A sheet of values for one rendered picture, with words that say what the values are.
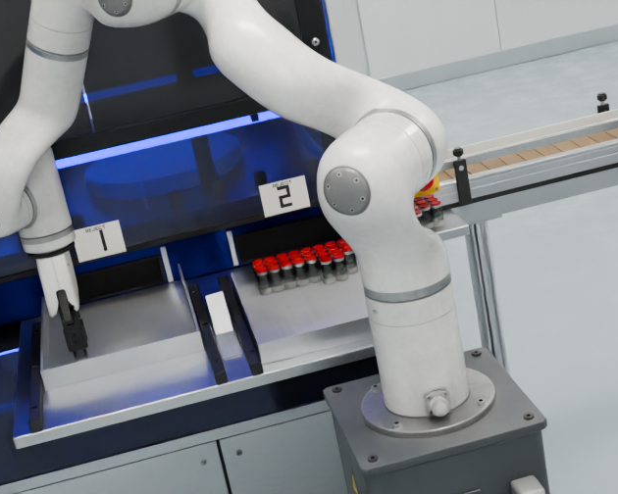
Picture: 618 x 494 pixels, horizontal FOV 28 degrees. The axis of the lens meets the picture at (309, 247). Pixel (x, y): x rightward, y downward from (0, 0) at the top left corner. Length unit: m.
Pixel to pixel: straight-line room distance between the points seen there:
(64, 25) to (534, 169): 1.06
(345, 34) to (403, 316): 0.70
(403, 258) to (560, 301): 2.52
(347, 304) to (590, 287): 2.18
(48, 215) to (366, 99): 0.57
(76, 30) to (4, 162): 0.22
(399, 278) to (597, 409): 1.88
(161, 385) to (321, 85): 0.58
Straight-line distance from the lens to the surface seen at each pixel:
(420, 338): 1.64
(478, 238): 2.50
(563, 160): 2.48
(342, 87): 1.62
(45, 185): 1.93
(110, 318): 2.23
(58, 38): 1.79
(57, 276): 1.96
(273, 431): 2.39
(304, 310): 2.07
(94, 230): 2.20
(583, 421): 3.39
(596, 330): 3.86
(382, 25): 6.99
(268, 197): 2.21
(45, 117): 1.85
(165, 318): 2.17
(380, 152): 1.51
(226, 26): 1.63
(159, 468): 2.39
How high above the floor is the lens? 1.69
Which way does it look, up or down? 20 degrees down
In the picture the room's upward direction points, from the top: 11 degrees counter-clockwise
